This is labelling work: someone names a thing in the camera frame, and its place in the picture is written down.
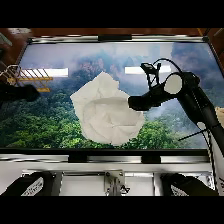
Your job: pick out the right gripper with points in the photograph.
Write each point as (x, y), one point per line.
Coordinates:
(145, 99)

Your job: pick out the white shirt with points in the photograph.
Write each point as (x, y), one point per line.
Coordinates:
(106, 113)

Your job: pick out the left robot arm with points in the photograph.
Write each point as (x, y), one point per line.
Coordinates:
(19, 92)

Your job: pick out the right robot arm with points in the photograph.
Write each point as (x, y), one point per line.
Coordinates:
(195, 100)

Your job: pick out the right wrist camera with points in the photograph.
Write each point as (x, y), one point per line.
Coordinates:
(149, 68)

